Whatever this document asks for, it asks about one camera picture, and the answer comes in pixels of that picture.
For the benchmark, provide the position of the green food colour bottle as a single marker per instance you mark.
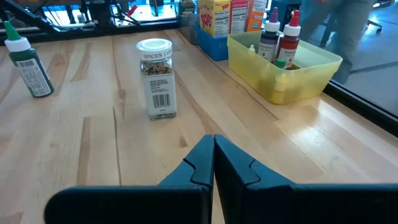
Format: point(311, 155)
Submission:
point(31, 71)

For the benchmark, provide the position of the person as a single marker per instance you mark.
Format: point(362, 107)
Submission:
point(342, 31)

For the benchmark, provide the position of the yellow Corn Pops cereal box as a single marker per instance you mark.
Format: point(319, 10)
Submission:
point(214, 18)

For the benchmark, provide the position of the white-lid clear jar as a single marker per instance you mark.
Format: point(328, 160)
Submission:
point(158, 87)

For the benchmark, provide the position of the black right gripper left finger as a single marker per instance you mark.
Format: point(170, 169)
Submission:
point(140, 205)

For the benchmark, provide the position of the dark grey plastic bin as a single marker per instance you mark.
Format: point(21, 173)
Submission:
point(187, 29)

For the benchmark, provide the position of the red food colour bottle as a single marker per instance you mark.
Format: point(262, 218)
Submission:
point(289, 46)

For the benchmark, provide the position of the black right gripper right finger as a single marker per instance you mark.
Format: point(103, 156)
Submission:
point(295, 205)

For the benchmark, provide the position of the small green dropper bottle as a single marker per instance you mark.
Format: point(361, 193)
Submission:
point(280, 63)

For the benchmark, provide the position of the red pink box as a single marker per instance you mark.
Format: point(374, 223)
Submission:
point(238, 17)

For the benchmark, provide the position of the blue plastic basket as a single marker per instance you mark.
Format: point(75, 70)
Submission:
point(211, 45)

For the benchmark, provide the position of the yellow plastic bin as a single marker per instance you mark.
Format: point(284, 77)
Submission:
point(295, 84)

